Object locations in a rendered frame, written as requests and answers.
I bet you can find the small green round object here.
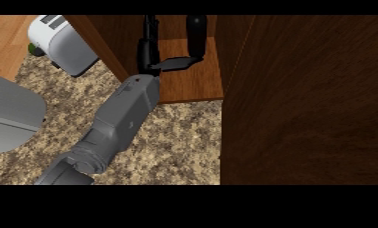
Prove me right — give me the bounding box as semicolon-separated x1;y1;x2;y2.
27;42;44;57

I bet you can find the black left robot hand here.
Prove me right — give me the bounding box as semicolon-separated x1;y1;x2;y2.
136;14;208;77

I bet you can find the grey rounded appliance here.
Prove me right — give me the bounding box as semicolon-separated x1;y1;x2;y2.
0;76;49;155

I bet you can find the white toaster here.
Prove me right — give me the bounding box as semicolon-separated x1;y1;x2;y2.
27;14;100;78

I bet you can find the open wooden cabinet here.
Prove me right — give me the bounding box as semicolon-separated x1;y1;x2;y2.
64;14;226;105

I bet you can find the dark brown cabinet door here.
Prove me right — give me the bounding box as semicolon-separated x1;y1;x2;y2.
214;14;378;186

